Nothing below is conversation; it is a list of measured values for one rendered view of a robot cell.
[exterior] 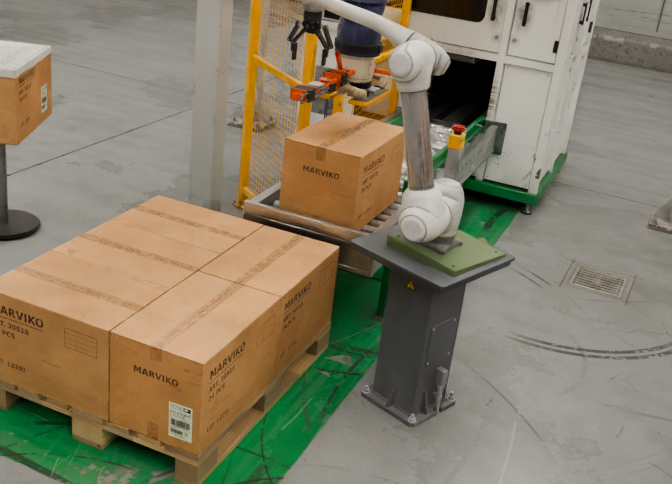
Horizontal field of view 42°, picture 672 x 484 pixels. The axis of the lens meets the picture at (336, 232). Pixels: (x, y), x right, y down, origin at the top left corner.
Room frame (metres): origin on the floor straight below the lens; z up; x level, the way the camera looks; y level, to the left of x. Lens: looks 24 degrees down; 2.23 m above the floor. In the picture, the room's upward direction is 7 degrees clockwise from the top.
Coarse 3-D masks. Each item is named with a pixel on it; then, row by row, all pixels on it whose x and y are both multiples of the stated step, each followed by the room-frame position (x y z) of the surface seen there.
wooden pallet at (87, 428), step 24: (312, 360) 3.53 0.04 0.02; (0, 384) 2.92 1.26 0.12; (288, 384) 3.31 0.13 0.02; (0, 408) 2.92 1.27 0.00; (72, 408) 2.79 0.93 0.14; (264, 408) 3.08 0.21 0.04; (72, 432) 2.79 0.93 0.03; (96, 432) 2.75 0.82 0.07; (120, 432) 2.71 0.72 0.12; (240, 432) 2.93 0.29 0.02; (192, 456) 2.60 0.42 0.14; (216, 456) 2.71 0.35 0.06; (192, 480) 2.59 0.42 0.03
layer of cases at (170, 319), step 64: (64, 256) 3.27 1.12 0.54; (128, 256) 3.34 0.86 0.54; (192, 256) 3.42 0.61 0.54; (256, 256) 3.49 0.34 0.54; (320, 256) 3.57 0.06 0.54; (0, 320) 2.91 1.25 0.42; (64, 320) 2.80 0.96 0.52; (128, 320) 2.82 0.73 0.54; (192, 320) 2.88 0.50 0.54; (256, 320) 2.95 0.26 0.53; (320, 320) 3.58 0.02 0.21; (64, 384) 2.81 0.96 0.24; (128, 384) 2.70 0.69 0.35; (192, 384) 2.60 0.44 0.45; (256, 384) 3.00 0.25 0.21; (192, 448) 2.60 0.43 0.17
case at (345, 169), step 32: (320, 128) 4.19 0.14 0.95; (352, 128) 4.25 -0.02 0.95; (384, 128) 4.32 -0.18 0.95; (288, 160) 3.96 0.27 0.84; (320, 160) 3.90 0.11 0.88; (352, 160) 3.84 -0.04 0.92; (384, 160) 4.11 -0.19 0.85; (288, 192) 3.95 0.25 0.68; (320, 192) 3.89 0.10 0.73; (352, 192) 3.83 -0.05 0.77; (384, 192) 4.17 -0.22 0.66; (352, 224) 3.82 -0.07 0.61
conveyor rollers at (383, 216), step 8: (432, 128) 5.82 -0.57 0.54; (440, 128) 5.82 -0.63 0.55; (448, 128) 5.87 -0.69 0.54; (432, 136) 5.63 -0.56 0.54; (440, 136) 5.63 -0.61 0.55; (448, 136) 5.69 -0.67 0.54; (432, 144) 5.45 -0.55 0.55; (440, 144) 5.51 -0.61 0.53; (464, 144) 5.55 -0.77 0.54; (432, 152) 5.27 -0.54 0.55; (440, 168) 4.97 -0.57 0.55; (400, 184) 4.66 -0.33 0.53; (400, 192) 4.49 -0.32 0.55; (400, 200) 4.38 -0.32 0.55; (392, 208) 4.29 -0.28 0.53; (376, 216) 4.13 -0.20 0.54; (384, 216) 4.13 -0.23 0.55; (368, 224) 4.05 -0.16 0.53; (376, 224) 4.03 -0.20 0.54; (368, 232) 3.95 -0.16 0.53
